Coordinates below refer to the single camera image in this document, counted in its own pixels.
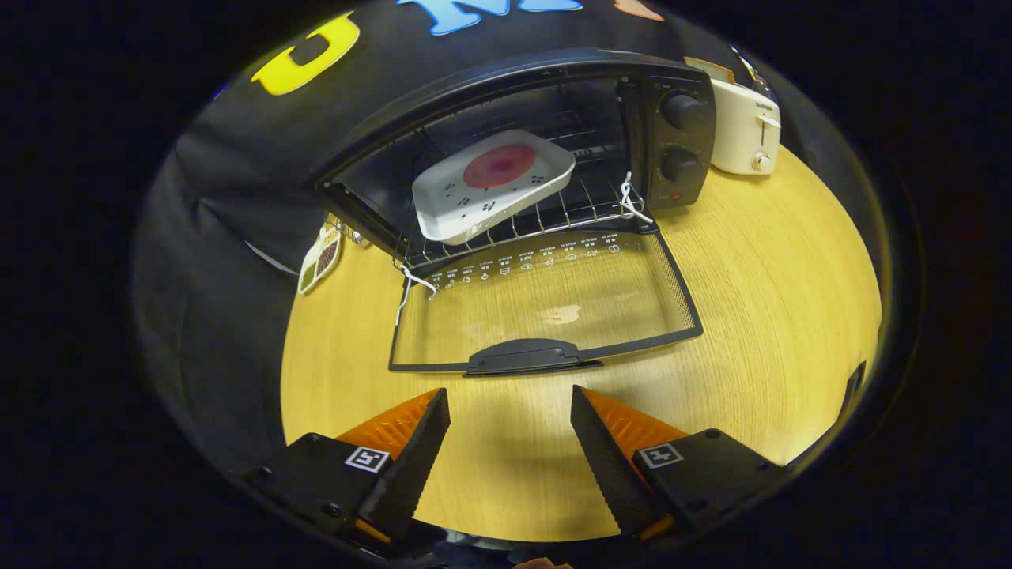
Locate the pink ham slice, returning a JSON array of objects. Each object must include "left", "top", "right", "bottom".
[{"left": 463, "top": 144, "right": 537, "bottom": 190}]

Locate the black toaster oven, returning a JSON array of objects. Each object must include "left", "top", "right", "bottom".
[{"left": 315, "top": 49, "right": 717, "bottom": 377}]

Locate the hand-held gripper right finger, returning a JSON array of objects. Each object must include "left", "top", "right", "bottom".
[{"left": 570, "top": 385, "right": 791, "bottom": 542}]

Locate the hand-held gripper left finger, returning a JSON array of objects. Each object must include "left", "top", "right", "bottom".
[{"left": 245, "top": 387, "right": 451, "bottom": 546}]

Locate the divided dish of beans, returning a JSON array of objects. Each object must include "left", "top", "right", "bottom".
[{"left": 297, "top": 224, "right": 342, "bottom": 296}]

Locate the white string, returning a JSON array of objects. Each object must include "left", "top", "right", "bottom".
[
  {"left": 619, "top": 172, "right": 655, "bottom": 225},
  {"left": 394, "top": 263, "right": 438, "bottom": 326}
]

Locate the metal wire oven rack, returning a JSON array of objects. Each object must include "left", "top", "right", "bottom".
[{"left": 395, "top": 111, "right": 643, "bottom": 269}]

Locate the white bread toaster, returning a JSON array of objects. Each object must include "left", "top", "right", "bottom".
[{"left": 709, "top": 77, "right": 782, "bottom": 176}]

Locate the brown bread slice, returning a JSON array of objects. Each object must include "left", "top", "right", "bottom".
[{"left": 685, "top": 57, "right": 736, "bottom": 84}]

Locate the white cherry print plate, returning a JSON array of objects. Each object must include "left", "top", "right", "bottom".
[{"left": 412, "top": 130, "right": 576, "bottom": 245}]

